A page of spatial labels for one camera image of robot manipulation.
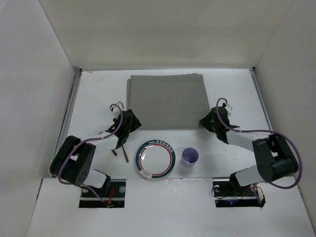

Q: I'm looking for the right aluminium table rail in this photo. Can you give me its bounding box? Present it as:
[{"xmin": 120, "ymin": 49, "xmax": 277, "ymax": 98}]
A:
[{"xmin": 249, "ymin": 67, "xmax": 288, "ymax": 176}]

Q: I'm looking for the white plate green red rim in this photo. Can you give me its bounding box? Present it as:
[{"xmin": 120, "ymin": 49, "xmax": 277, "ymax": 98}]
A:
[{"xmin": 134, "ymin": 139, "xmax": 176, "ymax": 180}]

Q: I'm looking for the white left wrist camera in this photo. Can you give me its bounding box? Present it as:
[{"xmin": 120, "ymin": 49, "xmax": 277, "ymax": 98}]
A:
[{"xmin": 110, "ymin": 101, "xmax": 125, "ymax": 118}]

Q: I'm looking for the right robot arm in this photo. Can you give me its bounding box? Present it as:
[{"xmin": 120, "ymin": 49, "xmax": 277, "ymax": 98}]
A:
[{"xmin": 199, "ymin": 105, "xmax": 303, "ymax": 196}]

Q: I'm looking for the left aluminium table rail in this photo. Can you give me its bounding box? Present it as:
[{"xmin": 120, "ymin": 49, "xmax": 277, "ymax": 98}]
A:
[{"xmin": 49, "ymin": 67, "xmax": 82, "ymax": 165}]

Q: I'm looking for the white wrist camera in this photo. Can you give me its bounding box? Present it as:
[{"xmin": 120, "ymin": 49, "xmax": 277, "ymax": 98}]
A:
[
  {"xmin": 110, "ymin": 101, "xmax": 125, "ymax": 118},
  {"xmin": 222, "ymin": 103, "xmax": 233, "ymax": 117}
]

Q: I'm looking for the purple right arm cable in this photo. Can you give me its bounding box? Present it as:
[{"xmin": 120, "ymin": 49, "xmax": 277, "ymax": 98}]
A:
[{"xmin": 216, "ymin": 98, "xmax": 303, "ymax": 205}]

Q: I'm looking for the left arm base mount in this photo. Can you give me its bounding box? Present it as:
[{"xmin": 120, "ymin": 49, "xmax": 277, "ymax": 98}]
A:
[{"xmin": 79, "ymin": 179, "xmax": 126, "ymax": 208}]

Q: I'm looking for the grey cloth placemat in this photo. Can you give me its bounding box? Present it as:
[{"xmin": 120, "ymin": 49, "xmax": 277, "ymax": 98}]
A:
[{"xmin": 127, "ymin": 73, "xmax": 210, "ymax": 130}]

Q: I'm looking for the purple cup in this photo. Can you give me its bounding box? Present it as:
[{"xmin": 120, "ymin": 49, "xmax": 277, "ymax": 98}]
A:
[{"xmin": 181, "ymin": 148, "xmax": 199, "ymax": 167}]

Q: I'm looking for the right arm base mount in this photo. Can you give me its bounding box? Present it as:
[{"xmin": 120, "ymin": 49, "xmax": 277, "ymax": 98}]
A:
[{"xmin": 211, "ymin": 178, "xmax": 266, "ymax": 208}]

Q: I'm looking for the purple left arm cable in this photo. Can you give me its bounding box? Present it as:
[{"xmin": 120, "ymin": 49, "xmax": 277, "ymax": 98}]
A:
[{"xmin": 58, "ymin": 103, "xmax": 123, "ymax": 203}]

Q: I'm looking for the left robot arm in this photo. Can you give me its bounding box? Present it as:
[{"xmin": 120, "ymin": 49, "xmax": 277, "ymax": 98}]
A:
[{"xmin": 49, "ymin": 109, "xmax": 141, "ymax": 197}]

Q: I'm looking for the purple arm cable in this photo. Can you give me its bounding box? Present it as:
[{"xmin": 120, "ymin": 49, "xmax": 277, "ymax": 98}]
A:
[
  {"xmin": 58, "ymin": 103, "xmax": 123, "ymax": 203},
  {"xmin": 216, "ymin": 98, "xmax": 303, "ymax": 205}
]

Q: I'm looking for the brown wooden spoon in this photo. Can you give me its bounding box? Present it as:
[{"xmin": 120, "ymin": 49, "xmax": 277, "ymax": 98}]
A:
[{"xmin": 121, "ymin": 146, "xmax": 129, "ymax": 163}]

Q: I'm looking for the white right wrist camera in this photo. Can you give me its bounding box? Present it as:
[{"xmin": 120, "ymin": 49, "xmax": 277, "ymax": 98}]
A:
[{"xmin": 222, "ymin": 103, "xmax": 233, "ymax": 117}]

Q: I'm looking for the aluminium table rail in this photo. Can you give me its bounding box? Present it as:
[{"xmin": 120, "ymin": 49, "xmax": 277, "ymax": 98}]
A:
[
  {"xmin": 249, "ymin": 67, "xmax": 288, "ymax": 176},
  {"xmin": 49, "ymin": 67, "xmax": 82, "ymax": 165}
]

